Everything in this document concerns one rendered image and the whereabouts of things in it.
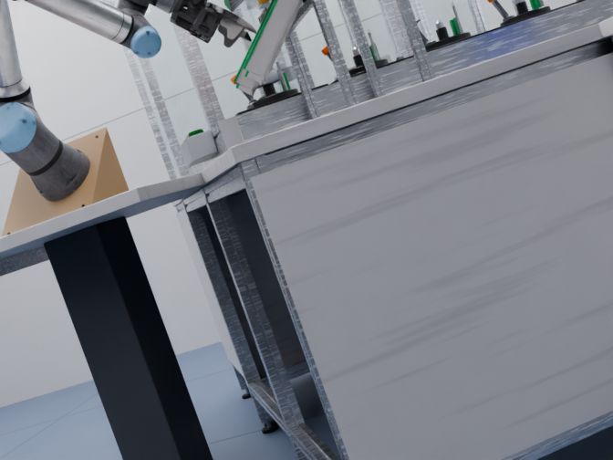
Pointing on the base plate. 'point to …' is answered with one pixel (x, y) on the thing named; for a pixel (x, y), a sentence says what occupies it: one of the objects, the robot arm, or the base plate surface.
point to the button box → (198, 148)
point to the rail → (230, 130)
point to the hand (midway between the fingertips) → (251, 32)
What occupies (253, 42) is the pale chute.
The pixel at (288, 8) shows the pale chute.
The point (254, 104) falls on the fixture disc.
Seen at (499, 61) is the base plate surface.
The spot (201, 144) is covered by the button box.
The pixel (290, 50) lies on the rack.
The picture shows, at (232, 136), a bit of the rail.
